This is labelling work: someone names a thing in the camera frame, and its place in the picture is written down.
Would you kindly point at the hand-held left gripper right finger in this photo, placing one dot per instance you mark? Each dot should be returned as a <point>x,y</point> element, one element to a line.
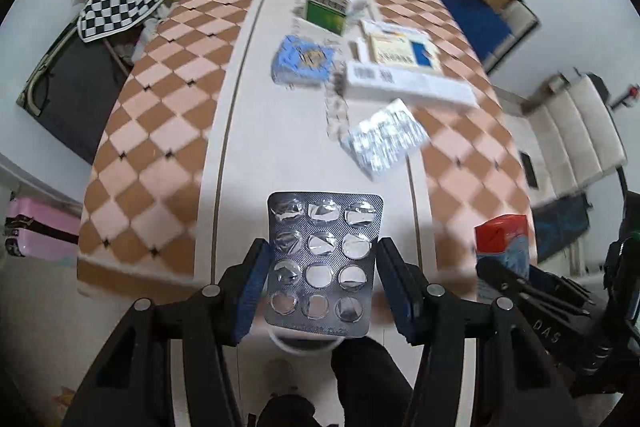
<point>396,289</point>

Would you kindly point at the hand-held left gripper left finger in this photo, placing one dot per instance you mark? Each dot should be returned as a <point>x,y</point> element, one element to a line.
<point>251,292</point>

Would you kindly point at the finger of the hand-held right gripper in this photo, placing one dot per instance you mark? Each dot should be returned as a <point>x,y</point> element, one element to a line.
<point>505,279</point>
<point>545,278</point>

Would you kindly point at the red and blue small box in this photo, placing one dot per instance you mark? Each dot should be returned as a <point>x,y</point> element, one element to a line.
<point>502,243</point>

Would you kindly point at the silver blister pack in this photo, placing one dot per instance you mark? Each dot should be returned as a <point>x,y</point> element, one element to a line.
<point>322,262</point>
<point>386,138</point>

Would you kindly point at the blue bag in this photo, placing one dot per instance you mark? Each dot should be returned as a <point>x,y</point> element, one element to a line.
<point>560,222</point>

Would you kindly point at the white round container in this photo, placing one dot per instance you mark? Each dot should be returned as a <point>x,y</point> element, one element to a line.
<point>306,344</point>

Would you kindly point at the dark cloth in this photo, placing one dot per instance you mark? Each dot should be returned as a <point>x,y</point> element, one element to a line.
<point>365,382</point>

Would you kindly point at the black phone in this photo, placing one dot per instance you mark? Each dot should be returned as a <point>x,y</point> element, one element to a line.
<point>529,169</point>

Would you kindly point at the white cushioned chair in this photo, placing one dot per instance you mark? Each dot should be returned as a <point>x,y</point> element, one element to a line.
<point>575,134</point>

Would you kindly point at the crumpled silver blister pack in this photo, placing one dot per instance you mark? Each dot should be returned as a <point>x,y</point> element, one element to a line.
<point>386,138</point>

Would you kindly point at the clear plastic blister strip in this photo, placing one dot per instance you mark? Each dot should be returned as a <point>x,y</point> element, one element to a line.
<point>335,109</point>

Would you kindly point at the checkered brown tablecloth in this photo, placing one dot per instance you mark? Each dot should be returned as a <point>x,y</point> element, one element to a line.
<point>165,117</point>

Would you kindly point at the long white medicine box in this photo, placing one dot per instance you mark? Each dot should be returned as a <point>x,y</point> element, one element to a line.
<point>410,83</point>

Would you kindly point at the pink suitcase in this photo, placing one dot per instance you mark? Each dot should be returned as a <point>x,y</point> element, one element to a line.
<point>35,232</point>

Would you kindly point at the blue blister packet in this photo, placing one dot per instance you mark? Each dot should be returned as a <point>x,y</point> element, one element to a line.
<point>302,63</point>

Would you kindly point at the yellow and blue medicine box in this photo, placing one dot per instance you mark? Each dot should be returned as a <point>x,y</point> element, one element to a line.
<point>402,52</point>

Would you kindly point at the blue board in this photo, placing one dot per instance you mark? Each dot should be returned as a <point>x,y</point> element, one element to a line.
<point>470,19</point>

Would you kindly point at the flat white box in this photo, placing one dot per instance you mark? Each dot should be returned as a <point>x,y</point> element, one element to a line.
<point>382,27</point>

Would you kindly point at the black suitcase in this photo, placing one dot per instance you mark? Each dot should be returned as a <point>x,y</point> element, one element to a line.
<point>70,92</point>

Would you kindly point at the green and white medicine box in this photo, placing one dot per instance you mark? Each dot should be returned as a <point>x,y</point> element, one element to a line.
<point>326,4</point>

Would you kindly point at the black and white checkered cloth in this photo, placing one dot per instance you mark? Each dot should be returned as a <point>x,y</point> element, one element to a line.
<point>125,2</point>

